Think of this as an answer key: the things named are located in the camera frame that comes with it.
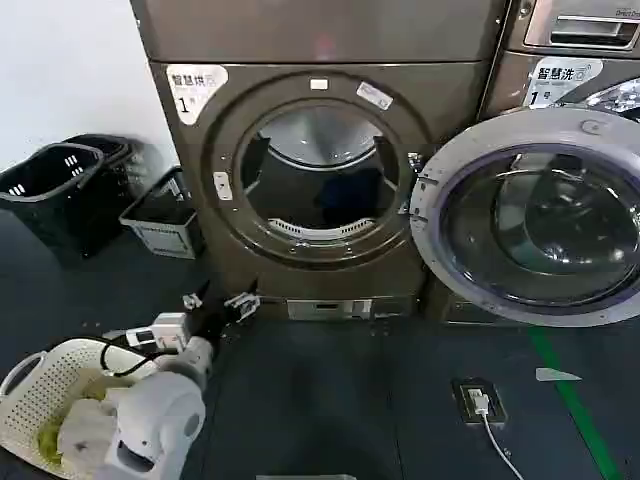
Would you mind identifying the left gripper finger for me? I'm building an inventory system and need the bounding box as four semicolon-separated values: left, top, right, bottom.
223;277;262;322
181;279;212;312

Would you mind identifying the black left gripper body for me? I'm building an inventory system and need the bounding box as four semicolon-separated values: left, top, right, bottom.
191;293;237;346

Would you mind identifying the grey plastic bin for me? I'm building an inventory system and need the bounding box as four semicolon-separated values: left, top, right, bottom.
118;167;205;261

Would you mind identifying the pale yellow cloth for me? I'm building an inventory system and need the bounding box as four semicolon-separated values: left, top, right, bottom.
73;368;142;404

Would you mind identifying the dark cloth in drum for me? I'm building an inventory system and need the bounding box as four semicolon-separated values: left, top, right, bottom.
313;167;387;227

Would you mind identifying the white cloth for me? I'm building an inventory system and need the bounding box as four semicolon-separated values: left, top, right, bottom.
55;387;121;460

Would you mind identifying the white perforated laundry basket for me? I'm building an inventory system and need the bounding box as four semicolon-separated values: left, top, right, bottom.
0;336;154;465

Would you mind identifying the large black plastic basket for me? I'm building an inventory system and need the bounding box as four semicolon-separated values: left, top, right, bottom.
0;142;107;260

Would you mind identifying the green cloth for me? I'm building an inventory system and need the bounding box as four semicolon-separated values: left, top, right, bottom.
36;407;69;454

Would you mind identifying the black floor socket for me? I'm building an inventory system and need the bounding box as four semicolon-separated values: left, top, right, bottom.
451;377;509;426

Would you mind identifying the grey dryer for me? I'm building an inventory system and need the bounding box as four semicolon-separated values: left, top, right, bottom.
128;0;512;324

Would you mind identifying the round glass dryer door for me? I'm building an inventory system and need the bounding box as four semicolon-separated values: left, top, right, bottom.
408;107;640;329

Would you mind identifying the grey tape piece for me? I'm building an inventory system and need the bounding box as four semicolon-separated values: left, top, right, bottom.
535;367;583;384

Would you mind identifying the green floor tape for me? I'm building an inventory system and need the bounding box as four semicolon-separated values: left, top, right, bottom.
529;327;624;480

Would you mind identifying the grey washing machine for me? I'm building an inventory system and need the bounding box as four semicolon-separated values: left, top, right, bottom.
474;0;640;327

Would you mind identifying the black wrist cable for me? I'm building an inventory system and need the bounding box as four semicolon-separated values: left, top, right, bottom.
98;335;169;377

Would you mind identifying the white plug with cable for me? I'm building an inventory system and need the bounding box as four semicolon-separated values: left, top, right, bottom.
468;388;532;480

